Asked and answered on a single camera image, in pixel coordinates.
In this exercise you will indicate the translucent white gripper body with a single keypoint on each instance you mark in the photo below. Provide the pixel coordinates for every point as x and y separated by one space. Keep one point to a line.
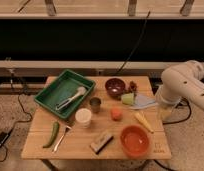
165 111

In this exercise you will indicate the yellow banana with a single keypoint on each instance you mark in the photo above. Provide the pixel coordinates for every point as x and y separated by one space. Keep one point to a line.
143 121

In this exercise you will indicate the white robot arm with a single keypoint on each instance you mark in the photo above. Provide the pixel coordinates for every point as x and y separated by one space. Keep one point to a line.
180 81

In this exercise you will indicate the light green cup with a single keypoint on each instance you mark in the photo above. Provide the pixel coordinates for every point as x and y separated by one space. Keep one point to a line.
127 98

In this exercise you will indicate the small metal cup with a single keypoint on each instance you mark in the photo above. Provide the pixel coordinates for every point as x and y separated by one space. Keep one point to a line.
95 103

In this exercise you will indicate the white paper cup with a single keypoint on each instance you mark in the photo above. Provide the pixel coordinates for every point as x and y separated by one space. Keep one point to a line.
83 117

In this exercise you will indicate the light blue cloth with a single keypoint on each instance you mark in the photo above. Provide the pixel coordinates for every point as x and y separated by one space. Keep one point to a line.
142 101

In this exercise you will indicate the orange bowl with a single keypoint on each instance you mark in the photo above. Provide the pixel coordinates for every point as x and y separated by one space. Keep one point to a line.
134 141

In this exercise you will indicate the brown pine cone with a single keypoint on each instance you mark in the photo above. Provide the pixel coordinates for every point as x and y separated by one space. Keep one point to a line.
132 87

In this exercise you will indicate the wooden table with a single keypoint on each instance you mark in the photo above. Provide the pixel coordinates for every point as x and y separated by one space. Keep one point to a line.
76 143

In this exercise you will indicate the orange fruit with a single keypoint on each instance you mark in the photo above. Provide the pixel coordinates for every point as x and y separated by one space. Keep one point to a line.
116 114

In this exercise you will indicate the dark red bowl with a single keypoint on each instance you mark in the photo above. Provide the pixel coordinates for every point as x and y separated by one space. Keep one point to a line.
115 87

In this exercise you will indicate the wooden block eraser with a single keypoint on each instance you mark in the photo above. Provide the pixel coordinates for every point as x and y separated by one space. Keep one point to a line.
101 141

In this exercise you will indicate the green plastic tray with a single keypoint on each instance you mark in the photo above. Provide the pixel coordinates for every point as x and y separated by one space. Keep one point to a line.
61 88

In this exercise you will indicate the black power adapter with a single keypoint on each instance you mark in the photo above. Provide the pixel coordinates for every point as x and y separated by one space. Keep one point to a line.
3 137

